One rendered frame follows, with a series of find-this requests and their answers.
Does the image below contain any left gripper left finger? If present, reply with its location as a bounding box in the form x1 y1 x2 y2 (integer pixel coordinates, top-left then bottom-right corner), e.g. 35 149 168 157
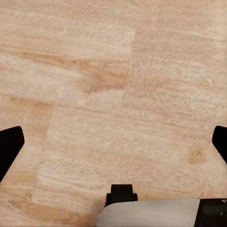
0 126 25 182

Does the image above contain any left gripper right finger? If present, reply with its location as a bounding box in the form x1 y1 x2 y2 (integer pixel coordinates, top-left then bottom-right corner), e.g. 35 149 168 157
211 126 227 164

